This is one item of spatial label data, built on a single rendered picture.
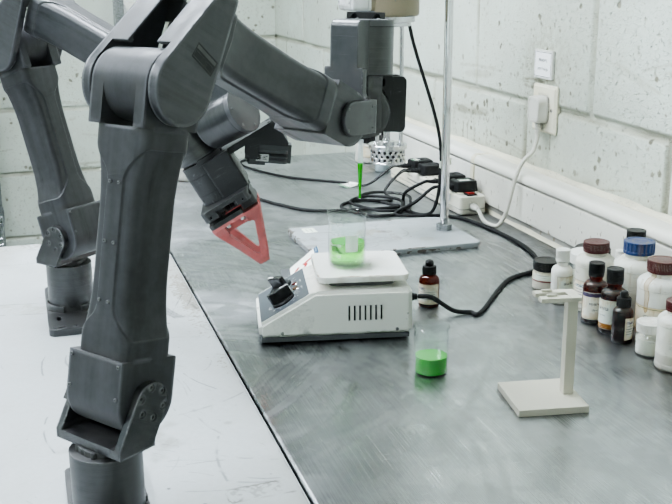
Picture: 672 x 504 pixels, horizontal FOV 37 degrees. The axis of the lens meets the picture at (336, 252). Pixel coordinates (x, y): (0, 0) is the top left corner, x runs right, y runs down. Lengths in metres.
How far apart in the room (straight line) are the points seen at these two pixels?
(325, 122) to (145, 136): 0.24
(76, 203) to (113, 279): 0.57
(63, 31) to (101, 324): 0.58
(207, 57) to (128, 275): 0.19
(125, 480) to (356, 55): 0.49
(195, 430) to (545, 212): 0.91
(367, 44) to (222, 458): 0.45
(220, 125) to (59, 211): 0.30
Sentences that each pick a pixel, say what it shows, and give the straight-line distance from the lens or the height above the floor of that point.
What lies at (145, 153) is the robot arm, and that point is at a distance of 0.84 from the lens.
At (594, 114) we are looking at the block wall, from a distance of 1.76.
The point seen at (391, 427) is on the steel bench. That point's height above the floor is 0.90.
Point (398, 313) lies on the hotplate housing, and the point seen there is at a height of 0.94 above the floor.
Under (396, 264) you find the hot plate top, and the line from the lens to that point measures 1.36.
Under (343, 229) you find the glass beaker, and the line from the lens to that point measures 1.32.
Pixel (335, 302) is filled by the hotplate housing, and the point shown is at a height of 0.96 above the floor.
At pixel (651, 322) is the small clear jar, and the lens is 1.33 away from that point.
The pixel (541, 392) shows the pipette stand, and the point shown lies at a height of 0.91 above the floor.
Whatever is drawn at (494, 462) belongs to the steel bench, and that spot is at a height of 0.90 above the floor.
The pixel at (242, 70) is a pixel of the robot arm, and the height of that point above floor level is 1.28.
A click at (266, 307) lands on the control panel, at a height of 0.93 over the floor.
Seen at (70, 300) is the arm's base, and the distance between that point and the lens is 1.46.
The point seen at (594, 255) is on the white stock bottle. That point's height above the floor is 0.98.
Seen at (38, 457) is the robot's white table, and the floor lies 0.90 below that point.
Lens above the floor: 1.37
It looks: 16 degrees down
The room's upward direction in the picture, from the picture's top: straight up
